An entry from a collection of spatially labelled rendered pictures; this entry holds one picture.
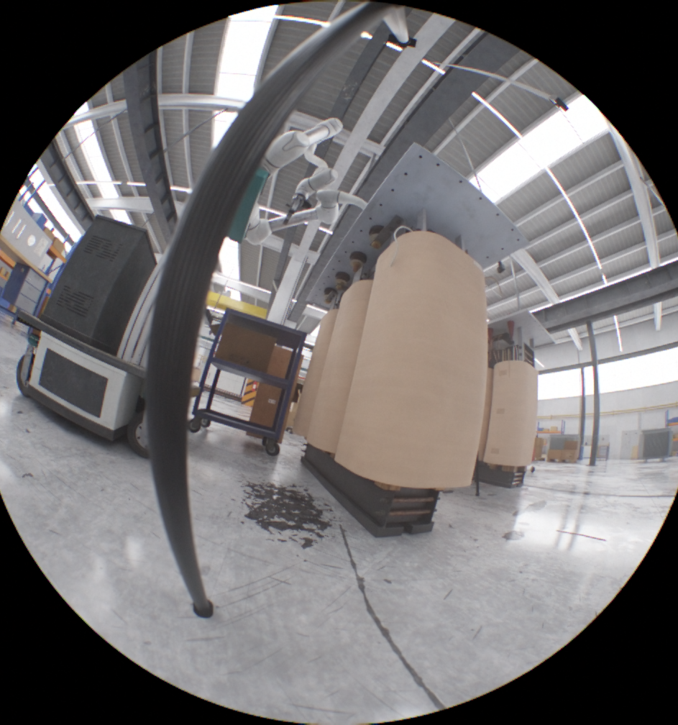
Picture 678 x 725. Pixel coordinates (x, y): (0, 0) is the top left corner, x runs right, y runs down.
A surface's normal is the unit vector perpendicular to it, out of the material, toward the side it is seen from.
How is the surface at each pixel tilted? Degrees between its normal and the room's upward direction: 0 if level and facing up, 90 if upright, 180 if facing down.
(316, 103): 174
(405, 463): 90
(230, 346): 90
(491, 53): 180
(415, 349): 90
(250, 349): 90
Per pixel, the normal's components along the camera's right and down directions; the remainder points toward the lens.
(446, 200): -0.22, 0.94
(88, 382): 0.50, -0.11
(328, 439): -0.51, -0.33
